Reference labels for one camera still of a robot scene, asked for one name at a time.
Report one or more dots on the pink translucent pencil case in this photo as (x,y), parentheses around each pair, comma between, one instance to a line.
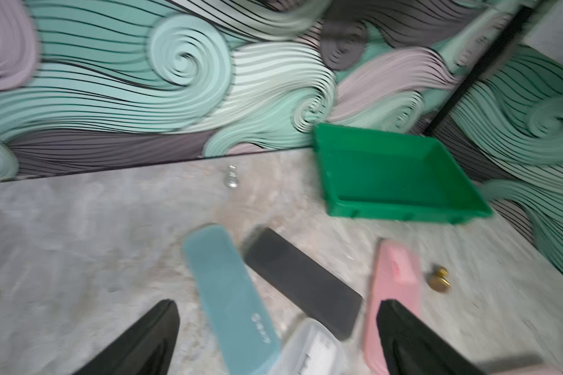
(397,274)

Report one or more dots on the green plastic storage box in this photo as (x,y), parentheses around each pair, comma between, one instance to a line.
(368,174)

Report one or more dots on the gold chess pawn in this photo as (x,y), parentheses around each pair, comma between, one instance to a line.
(437,280)

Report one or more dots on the black pencil case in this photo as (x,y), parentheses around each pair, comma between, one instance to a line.
(317,292)

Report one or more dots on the clear pencil case with card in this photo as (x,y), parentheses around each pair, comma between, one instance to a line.
(311,350)

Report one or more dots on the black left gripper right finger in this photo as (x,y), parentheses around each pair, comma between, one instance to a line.
(411,347)

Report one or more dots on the teal slim pencil case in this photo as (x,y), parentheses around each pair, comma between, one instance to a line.
(237,315)

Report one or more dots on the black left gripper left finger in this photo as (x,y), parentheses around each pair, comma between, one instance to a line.
(146,347)

